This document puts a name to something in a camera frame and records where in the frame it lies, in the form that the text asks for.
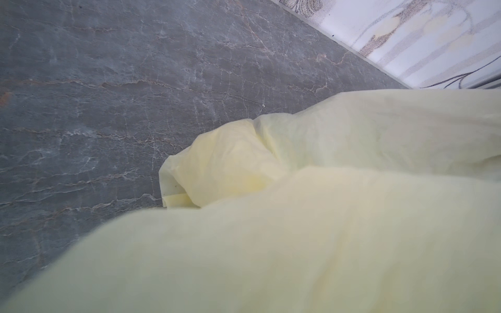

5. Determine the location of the yellow printed plastic bag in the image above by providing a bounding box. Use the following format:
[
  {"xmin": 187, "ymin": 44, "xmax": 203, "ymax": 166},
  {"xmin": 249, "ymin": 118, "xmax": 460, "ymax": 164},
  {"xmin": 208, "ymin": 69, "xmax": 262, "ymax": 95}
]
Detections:
[{"xmin": 1, "ymin": 89, "xmax": 500, "ymax": 312}]

